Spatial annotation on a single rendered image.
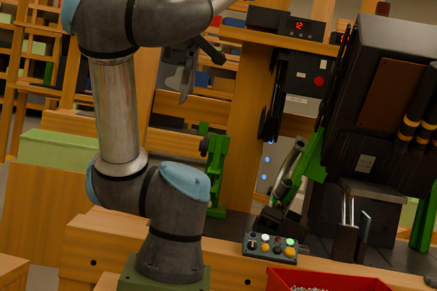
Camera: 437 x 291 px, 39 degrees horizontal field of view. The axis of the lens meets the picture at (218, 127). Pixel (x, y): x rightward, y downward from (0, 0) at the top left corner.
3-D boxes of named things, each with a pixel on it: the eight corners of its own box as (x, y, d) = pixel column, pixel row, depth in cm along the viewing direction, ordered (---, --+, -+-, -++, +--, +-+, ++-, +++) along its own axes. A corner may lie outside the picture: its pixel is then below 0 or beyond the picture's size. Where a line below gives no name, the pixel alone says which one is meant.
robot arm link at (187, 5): (195, -3, 99) (265, -43, 142) (132, -13, 101) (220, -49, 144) (190, 65, 103) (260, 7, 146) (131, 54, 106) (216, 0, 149)
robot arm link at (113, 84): (145, 230, 133) (129, -5, 101) (84, 215, 136) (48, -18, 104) (166, 195, 142) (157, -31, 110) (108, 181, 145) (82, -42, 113)
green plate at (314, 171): (315, 199, 187) (346, 137, 185) (290, 188, 187) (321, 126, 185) (310, 192, 198) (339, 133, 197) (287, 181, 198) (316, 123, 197)
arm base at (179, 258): (207, 288, 128) (215, 242, 127) (134, 279, 125) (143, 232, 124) (198, 262, 143) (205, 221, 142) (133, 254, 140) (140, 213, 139)
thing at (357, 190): (406, 209, 169) (408, 198, 169) (348, 198, 169) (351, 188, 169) (372, 184, 208) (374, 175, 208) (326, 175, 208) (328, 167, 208)
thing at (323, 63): (331, 101, 211) (339, 58, 210) (282, 92, 211) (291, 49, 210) (325, 99, 223) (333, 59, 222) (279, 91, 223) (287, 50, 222)
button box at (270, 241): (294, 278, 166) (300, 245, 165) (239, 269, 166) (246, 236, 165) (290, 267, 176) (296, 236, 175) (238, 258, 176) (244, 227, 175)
